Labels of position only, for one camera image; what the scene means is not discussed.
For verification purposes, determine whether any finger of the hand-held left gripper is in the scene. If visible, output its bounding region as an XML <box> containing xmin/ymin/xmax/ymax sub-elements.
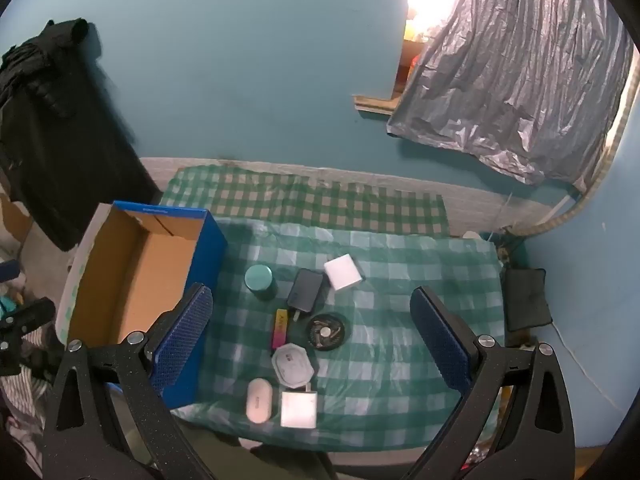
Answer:
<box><xmin>0</xmin><ymin>296</ymin><xmax>57</xmax><ymax>333</ymax></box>
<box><xmin>0</xmin><ymin>332</ymin><xmax>31</xmax><ymax>377</ymax></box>

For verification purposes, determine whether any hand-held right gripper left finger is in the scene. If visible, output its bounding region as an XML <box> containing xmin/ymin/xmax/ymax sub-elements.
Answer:
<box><xmin>42</xmin><ymin>282</ymin><xmax>216</xmax><ymax>480</ymax></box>

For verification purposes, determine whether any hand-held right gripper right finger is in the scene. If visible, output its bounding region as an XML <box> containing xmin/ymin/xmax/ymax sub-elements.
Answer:
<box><xmin>409</xmin><ymin>285</ymin><xmax>576</xmax><ymax>480</ymax></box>

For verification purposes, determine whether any blue cardboard box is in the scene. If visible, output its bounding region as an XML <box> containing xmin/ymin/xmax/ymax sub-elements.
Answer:
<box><xmin>55</xmin><ymin>201</ymin><xmax>228</xmax><ymax>408</ymax></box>

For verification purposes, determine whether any teal round tin can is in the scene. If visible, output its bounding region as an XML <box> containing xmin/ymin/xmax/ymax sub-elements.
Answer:
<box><xmin>244</xmin><ymin>264</ymin><xmax>278</xmax><ymax>302</ymax></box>

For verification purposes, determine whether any pink yellow lighter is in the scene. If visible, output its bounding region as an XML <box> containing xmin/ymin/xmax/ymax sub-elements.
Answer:
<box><xmin>270</xmin><ymin>308</ymin><xmax>290</xmax><ymax>351</ymax></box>

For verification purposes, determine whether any white earbuds case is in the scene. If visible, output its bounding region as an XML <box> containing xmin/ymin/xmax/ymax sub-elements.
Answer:
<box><xmin>245</xmin><ymin>377</ymin><xmax>273</xmax><ymax>424</ymax></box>

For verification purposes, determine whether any white octagonal case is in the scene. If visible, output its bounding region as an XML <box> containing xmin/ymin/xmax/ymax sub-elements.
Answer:
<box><xmin>271</xmin><ymin>342</ymin><xmax>316</xmax><ymax>388</ymax></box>

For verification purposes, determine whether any black round spinner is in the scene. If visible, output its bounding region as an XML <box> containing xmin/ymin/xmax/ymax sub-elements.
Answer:
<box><xmin>305</xmin><ymin>312</ymin><xmax>348</xmax><ymax>352</ymax></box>

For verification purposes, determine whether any white power adapter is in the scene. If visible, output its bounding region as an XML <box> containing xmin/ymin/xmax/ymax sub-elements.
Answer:
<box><xmin>323</xmin><ymin>255</ymin><xmax>366</xmax><ymax>292</ymax></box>
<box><xmin>280</xmin><ymin>382</ymin><xmax>318</xmax><ymax>429</ymax></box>

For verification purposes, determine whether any grey striped cloth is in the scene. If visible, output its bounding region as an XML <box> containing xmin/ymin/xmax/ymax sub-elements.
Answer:
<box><xmin>0</xmin><ymin>375</ymin><xmax>56</xmax><ymax>461</ymax></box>

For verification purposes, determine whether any green checkered tablecloth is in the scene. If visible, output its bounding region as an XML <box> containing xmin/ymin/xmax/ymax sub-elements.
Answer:
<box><xmin>172</xmin><ymin>217</ymin><xmax>506</xmax><ymax>453</ymax></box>

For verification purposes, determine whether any black cushion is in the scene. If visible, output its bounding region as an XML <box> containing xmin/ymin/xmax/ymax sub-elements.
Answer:
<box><xmin>501</xmin><ymin>267</ymin><xmax>553</xmax><ymax>332</ymax></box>

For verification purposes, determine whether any black hanging jacket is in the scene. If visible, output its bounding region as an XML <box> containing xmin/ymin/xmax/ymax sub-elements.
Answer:
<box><xmin>0</xmin><ymin>18</ymin><xmax>161</xmax><ymax>252</ymax></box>

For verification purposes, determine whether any green beige checkered cloth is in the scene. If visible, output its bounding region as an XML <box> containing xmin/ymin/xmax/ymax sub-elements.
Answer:
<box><xmin>160</xmin><ymin>165</ymin><xmax>451</xmax><ymax>236</ymax></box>

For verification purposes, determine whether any wooden window ledge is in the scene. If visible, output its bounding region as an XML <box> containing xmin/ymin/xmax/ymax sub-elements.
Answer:
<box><xmin>352</xmin><ymin>94</ymin><xmax>401</xmax><ymax>117</ymax></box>

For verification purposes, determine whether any silver foil curtain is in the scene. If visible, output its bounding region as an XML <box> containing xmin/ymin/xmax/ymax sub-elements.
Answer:
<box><xmin>386</xmin><ymin>0</ymin><xmax>636</xmax><ymax>196</ymax></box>

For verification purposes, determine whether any brown cardboard carton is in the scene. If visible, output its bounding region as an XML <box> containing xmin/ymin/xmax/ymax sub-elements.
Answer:
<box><xmin>395</xmin><ymin>37</ymin><xmax>426</xmax><ymax>96</ymax></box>

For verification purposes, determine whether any white cable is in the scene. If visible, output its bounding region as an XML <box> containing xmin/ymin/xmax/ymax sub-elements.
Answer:
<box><xmin>549</xmin><ymin>321</ymin><xmax>621</xmax><ymax>413</ymax></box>

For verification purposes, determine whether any beige rope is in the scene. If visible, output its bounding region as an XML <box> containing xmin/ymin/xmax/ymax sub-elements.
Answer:
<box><xmin>510</xmin><ymin>50</ymin><xmax>640</xmax><ymax>238</ymax></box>

